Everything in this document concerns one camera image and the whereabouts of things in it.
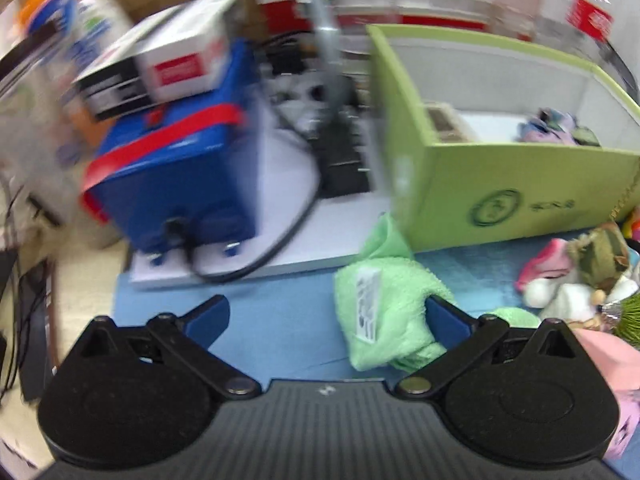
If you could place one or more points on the beige flat packet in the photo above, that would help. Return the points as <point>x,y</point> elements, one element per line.
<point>447,122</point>

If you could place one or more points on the black and white flat box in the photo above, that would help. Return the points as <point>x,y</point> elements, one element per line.
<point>115,90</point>

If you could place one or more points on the pink white plush toy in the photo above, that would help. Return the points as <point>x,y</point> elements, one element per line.
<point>547,275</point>

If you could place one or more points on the camouflage plush toy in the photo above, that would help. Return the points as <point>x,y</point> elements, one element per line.
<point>602,250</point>

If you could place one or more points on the green towel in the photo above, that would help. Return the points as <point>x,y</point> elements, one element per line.
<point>390,280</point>

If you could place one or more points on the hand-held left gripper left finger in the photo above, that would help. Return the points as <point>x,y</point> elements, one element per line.
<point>210,314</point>

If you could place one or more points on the blue mat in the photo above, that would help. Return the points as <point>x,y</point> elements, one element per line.
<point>280,320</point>

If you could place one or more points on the yellow colourful plush toy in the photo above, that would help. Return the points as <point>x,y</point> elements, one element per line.
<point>634,227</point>

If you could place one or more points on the pink cloth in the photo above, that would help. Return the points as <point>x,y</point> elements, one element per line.
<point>615,375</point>

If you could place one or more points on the pastel colourful cloth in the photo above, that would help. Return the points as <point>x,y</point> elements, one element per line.
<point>550,127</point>

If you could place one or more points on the cola bottle with red label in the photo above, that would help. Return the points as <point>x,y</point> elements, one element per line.
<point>592,17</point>

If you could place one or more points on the white box with red label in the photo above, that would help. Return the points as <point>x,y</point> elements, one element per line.
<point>180,67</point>

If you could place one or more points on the dark flat panel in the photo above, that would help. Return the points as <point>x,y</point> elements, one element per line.
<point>35,340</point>

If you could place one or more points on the orange blue wipes packet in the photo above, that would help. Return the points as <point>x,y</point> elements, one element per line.
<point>75,35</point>

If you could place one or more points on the blue device with red stripe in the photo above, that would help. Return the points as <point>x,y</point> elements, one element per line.
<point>200,175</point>

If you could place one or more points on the green grass ornament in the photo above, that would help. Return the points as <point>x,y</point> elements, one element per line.
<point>627,317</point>

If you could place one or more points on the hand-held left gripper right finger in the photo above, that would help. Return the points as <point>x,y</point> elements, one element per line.
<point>447,324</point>

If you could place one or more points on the green cardboard box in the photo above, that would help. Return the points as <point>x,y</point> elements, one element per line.
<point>500,195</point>

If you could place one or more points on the black ribbed device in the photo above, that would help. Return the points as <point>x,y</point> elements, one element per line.
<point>342,160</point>

